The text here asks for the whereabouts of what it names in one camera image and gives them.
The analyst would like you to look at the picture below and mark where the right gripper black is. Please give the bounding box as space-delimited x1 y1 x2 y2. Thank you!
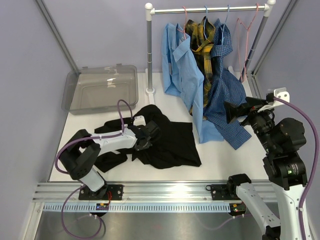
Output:
223 96 277 154

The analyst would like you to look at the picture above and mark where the dark blue checked shirt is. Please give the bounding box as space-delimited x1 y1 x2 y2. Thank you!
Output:
202 17 252 151

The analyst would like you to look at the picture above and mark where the black shirt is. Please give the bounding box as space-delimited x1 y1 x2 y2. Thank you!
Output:
95 104 202 173

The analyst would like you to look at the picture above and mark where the pink wire hanger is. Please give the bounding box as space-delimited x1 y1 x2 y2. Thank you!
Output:
176 6 188 42
236 3 260 83

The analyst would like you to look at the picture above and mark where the blue hanger for checked shirt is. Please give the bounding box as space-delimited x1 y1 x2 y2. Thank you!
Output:
221 4 230 45

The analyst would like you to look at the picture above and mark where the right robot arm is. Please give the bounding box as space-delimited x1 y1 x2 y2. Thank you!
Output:
224 97 312 240

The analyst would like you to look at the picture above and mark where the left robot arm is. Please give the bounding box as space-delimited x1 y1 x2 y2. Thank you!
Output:
54 121 161 200

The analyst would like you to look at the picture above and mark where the light blue shirt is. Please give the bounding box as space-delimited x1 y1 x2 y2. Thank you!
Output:
161 23 224 144

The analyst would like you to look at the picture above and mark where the yellow plaid shirt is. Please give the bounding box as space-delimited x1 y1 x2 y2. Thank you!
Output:
185 17 216 109

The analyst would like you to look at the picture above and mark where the blue hanger for plaid shirt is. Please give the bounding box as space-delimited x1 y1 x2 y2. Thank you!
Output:
203 5 208 40

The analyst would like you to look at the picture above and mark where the clear plastic storage bin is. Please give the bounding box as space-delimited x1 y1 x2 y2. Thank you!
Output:
61 63 139 115

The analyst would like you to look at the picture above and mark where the metal clothes rack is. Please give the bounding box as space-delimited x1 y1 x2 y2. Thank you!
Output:
144 0 276 105

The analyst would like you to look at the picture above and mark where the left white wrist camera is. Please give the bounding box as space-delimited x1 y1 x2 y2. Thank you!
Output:
133 115 146 127

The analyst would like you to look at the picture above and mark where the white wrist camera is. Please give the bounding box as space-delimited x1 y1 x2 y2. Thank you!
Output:
133 115 146 127
257 87 290 113

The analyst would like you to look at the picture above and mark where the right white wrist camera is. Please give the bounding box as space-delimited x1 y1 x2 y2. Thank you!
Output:
257 87 290 113

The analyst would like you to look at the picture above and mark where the aluminium mounting rail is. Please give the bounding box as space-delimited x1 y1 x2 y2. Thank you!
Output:
32 181 281 204

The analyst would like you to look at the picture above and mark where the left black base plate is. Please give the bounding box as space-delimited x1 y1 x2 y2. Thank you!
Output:
78 184 124 201

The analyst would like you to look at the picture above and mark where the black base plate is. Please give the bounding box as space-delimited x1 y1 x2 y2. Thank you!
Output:
78 184 124 201
205 184 240 201

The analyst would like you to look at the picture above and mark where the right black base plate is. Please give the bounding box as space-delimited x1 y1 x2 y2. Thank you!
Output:
205 184 240 201

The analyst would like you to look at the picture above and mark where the right aluminium frame post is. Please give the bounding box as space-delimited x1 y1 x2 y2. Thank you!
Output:
251 0 299 77

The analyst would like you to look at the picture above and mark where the aluminium frame post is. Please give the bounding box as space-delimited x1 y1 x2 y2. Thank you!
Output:
251 0 299 77
34 0 79 72

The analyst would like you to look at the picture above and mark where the slotted cable duct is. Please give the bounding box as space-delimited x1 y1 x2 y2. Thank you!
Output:
43 202 231 213

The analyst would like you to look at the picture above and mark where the left aluminium frame post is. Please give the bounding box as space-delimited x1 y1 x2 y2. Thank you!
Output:
34 0 79 72

